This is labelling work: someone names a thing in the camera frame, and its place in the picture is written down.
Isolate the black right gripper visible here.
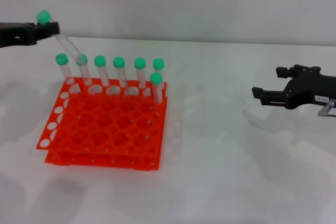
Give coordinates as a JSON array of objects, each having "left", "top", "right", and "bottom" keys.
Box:
[{"left": 251, "top": 64, "right": 336, "bottom": 111}]

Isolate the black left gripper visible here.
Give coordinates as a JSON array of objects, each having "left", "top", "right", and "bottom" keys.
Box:
[{"left": 0, "top": 21, "right": 61, "bottom": 49}]

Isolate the green capped clear test tube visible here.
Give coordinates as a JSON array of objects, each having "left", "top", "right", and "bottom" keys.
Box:
[
  {"left": 112, "top": 56, "right": 129, "bottom": 88},
  {"left": 134, "top": 57, "right": 148, "bottom": 89},
  {"left": 36, "top": 9, "right": 88, "bottom": 66},
  {"left": 76, "top": 54, "right": 93, "bottom": 86},
  {"left": 55, "top": 53, "right": 77, "bottom": 86},
  {"left": 150, "top": 72, "right": 164, "bottom": 104},
  {"left": 93, "top": 55, "right": 111, "bottom": 87},
  {"left": 153, "top": 58, "right": 166, "bottom": 84}
]

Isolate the orange plastic test tube rack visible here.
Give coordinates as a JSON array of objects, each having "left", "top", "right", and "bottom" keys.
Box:
[{"left": 35, "top": 76, "right": 168, "bottom": 172}]

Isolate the silver metal cable connector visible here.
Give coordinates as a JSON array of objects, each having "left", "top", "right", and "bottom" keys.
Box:
[{"left": 317, "top": 98, "right": 336, "bottom": 117}]

